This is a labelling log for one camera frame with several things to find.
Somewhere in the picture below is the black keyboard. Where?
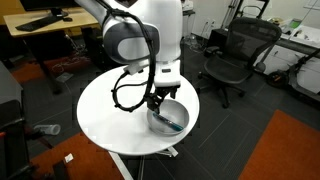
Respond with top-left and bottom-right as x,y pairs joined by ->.
14,15 -> 64,33

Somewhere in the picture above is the black mesh office chair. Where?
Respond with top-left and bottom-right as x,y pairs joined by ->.
198,17 -> 283,109

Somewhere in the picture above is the teal black marker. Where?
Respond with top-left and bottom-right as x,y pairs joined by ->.
152,112 -> 185,132

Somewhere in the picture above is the black monitor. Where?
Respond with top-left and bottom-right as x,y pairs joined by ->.
19,0 -> 79,18

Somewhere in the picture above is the white table base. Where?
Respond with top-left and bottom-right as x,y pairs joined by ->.
108,145 -> 179,180

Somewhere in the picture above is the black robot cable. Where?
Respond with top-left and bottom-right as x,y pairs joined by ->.
111,8 -> 158,113

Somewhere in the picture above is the black computer tower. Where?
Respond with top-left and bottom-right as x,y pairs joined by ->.
81,26 -> 113,66

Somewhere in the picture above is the black box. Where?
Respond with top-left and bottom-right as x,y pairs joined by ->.
208,28 -> 229,51

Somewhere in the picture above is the grey bowl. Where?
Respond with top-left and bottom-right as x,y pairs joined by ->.
147,98 -> 190,137

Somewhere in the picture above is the black grey furniture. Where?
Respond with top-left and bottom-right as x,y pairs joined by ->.
0,61 -> 36,180

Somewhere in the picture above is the black electric scooter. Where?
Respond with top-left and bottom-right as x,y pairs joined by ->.
265,49 -> 320,102

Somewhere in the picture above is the small white paper tag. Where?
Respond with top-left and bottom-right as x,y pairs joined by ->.
63,153 -> 75,164

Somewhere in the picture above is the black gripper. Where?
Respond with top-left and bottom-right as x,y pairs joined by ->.
147,85 -> 181,115

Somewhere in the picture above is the clear plastic cup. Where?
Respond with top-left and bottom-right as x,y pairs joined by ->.
33,123 -> 62,136

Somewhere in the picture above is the white printer stand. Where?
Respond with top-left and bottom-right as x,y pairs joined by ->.
181,0 -> 196,39

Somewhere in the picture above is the white side cabinet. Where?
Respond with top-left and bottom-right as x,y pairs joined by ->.
254,24 -> 320,95

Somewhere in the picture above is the wooden desk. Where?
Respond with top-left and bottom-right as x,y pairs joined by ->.
3,6 -> 101,95

